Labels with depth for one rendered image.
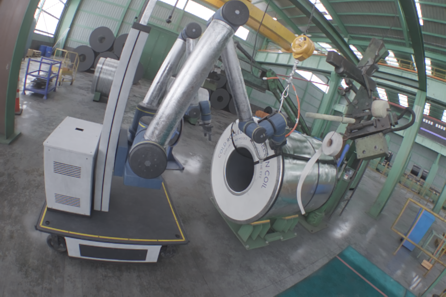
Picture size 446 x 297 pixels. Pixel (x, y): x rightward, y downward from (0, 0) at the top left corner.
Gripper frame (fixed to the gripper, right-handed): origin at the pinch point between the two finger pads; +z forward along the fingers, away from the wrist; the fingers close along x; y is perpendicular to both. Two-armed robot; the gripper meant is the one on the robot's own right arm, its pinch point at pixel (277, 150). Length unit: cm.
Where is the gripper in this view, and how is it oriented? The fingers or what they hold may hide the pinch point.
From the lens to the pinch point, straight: 159.7
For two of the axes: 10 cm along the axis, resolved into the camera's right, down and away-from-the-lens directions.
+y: 2.6, 6.9, -6.8
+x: 9.4, -3.4, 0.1
